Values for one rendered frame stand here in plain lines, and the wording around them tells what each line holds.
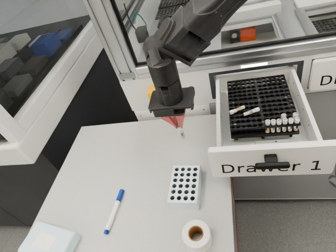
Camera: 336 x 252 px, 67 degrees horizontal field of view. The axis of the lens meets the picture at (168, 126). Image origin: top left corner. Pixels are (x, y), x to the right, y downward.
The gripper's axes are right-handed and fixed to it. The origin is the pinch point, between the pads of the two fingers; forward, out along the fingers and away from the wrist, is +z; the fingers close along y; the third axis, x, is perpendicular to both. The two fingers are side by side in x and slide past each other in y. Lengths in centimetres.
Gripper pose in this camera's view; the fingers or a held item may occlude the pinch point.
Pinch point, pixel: (179, 124)
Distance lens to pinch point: 63.9
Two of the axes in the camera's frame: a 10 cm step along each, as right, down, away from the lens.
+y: -9.7, 0.6, 2.5
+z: 2.3, 6.7, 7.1
